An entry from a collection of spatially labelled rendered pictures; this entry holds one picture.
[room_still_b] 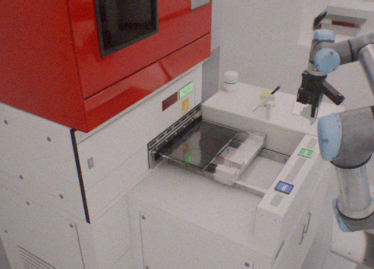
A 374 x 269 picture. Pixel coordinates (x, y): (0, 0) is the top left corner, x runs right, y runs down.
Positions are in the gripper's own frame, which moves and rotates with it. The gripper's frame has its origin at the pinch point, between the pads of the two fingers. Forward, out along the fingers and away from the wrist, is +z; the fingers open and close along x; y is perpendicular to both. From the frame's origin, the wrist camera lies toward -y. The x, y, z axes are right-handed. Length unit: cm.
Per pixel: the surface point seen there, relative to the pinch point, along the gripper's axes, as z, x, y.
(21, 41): -38, 66, 76
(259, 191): 26.0, 18.9, 11.8
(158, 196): 29, 40, 47
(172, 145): 21, 16, 56
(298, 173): 14.8, 14.5, -0.8
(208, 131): 21, -3, 48
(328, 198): 111, -99, -1
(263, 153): 26.3, -8.0, 21.0
